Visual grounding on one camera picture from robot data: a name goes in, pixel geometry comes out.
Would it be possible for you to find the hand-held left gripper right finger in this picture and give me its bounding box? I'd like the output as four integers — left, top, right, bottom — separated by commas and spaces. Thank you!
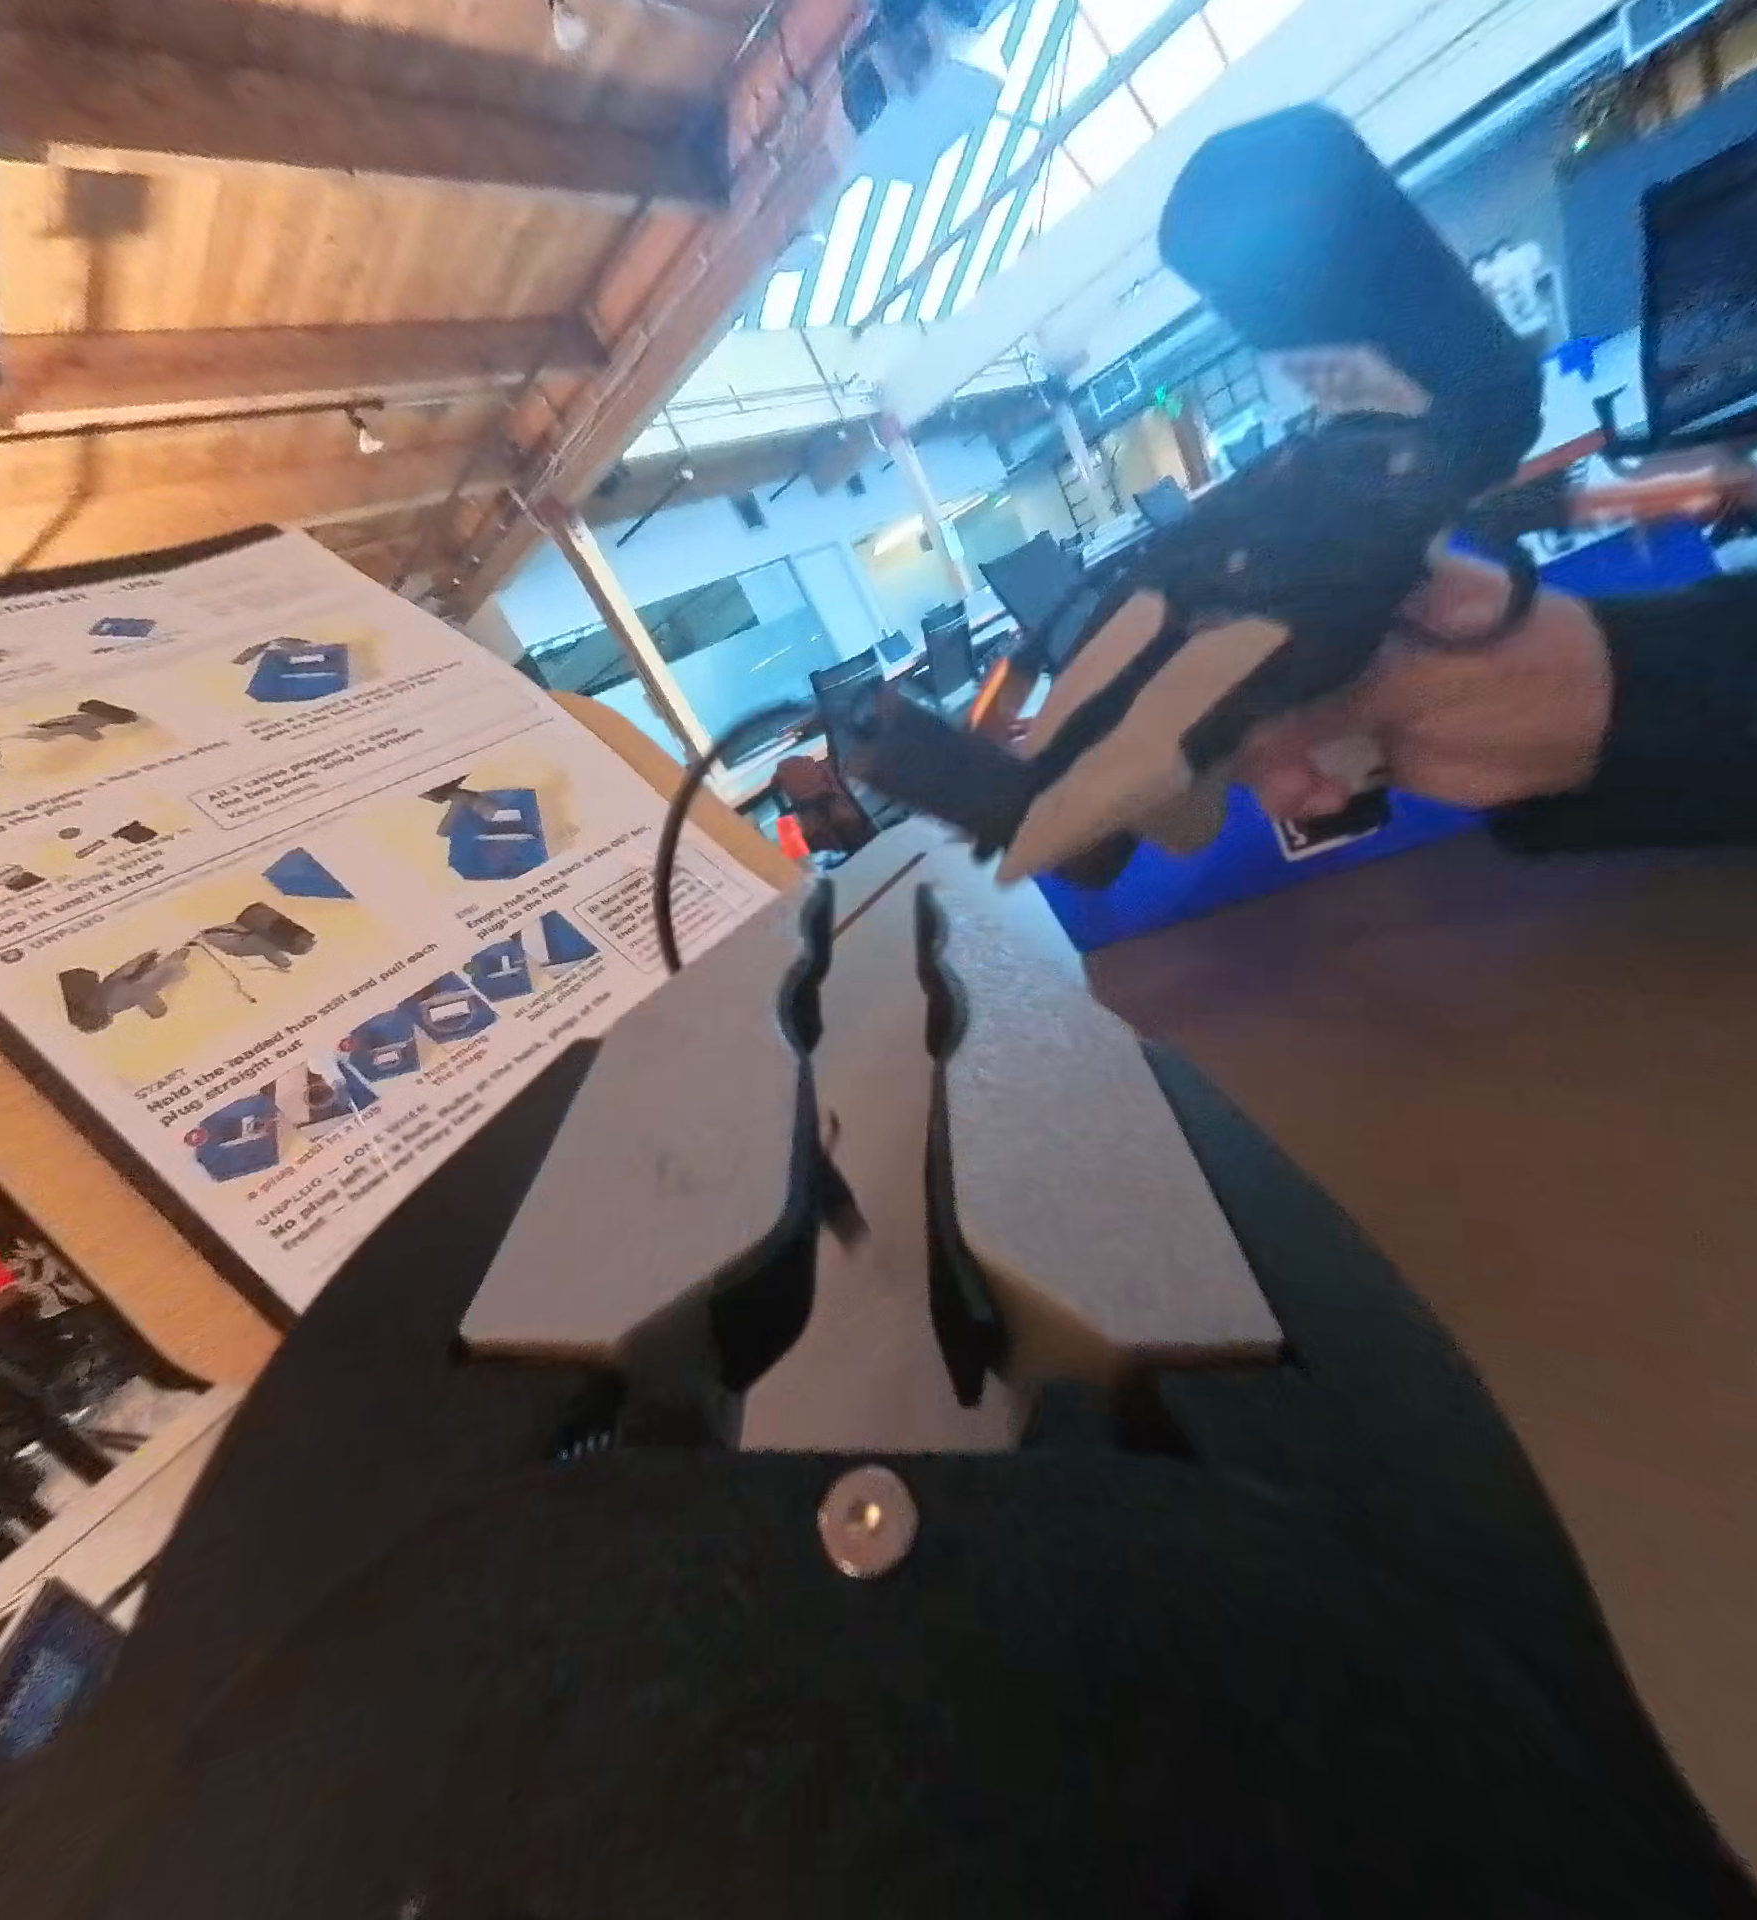
916, 883, 1289, 1409

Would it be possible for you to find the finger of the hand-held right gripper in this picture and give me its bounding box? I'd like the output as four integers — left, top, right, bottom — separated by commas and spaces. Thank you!
1035, 593, 1173, 783
999, 622, 1294, 889

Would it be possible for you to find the printed instruction sheet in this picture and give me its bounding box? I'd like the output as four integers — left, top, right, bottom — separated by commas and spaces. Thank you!
0, 525, 786, 1327

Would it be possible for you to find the blue plastic storage bin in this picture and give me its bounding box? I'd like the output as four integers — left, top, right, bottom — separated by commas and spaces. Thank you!
1035, 525, 1722, 959

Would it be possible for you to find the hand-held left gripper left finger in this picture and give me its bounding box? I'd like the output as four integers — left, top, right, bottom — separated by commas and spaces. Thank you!
458, 877, 839, 1395

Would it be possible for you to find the person's right hand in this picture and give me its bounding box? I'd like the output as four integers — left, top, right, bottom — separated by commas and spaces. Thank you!
1305, 563, 1620, 831

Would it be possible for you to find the black office chair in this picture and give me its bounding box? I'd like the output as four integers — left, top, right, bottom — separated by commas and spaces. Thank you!
974, 532, 1105, 670

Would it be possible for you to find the person's right forearm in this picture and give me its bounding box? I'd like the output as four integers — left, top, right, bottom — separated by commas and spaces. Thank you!
1486, 576, 1757, 861

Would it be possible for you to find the black monitor screen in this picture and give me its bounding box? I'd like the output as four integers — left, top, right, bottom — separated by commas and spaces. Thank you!
1636, 90, 1757, 448

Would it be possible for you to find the tan display board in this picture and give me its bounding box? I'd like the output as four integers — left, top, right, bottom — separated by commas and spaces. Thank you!
0, 691, 821, 1391

